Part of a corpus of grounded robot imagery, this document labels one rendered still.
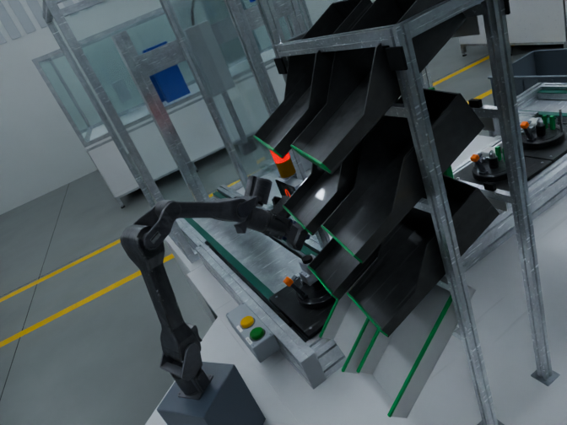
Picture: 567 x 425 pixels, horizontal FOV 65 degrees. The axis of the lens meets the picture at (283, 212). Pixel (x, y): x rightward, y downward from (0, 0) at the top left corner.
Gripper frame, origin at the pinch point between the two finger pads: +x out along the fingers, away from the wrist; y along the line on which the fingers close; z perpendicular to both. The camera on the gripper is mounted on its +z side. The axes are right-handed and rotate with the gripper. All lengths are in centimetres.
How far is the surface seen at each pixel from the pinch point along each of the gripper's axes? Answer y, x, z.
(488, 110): -50, -9, 34
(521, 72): 92, 170, 130
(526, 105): 32, 108, 83
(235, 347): 15.2, 4.5, -41.9
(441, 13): -53, -29, 39
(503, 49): -54, -16, 41
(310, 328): -10.1, 7.7, -21.6
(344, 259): -27.0, -5.0, 1.0
